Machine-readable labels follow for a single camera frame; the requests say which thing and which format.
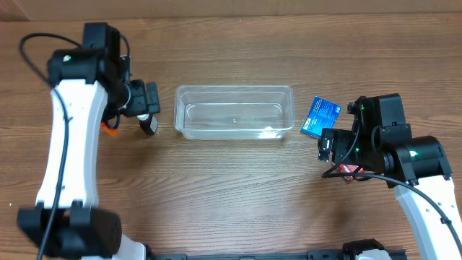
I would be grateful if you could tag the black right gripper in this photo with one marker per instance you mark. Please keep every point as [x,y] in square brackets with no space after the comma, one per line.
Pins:
[334,143]

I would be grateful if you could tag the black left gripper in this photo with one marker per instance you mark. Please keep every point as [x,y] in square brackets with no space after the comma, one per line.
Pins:
[145,102]

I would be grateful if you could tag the dark brown medicine bottle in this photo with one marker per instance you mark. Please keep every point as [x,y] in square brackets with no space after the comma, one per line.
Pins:
[148,123]

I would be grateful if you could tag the blue lozenge box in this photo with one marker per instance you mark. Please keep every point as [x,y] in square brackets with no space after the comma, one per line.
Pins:
[322,114]

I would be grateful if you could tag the orange vitamin tablet tube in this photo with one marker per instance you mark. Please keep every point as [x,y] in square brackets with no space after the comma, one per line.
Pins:
[108,131]

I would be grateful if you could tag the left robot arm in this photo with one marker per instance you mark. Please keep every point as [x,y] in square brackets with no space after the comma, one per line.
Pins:
[91,88]

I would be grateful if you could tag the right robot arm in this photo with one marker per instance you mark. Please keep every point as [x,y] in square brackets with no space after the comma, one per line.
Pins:
[382,146]

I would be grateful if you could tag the clear plastic container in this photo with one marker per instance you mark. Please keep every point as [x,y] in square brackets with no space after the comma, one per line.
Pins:
[234,112]

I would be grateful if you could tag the red Panadol box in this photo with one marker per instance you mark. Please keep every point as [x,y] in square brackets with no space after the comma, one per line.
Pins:
[344,168]

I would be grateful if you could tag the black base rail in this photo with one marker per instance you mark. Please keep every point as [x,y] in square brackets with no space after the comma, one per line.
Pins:
[308,255]

